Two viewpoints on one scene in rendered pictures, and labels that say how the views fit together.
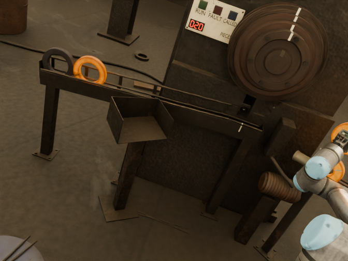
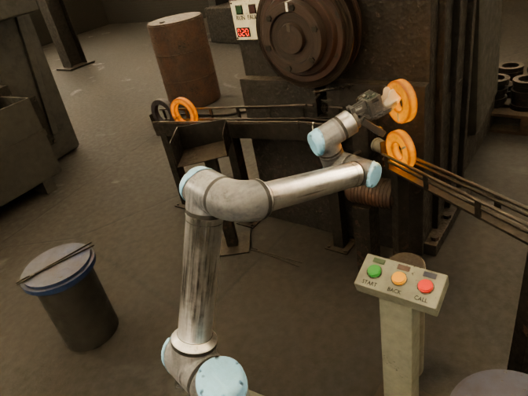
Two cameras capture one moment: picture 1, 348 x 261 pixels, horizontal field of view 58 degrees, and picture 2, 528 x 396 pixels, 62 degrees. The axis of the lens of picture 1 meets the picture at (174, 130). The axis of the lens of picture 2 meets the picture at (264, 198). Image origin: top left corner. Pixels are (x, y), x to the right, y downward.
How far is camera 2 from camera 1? 1.40 m
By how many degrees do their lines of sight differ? 35
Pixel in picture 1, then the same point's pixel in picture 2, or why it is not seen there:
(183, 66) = (248, 79)
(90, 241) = not seen: hidden behind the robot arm
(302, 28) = not seen: outside the picture
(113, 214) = (224, 250)
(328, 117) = (416, 85)
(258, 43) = (265, 27)
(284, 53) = (289, 27)
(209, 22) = (251, 23)
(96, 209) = not seen: hidden behind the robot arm
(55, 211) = (173, 249)
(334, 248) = (187, 190)
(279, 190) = (362, 193)
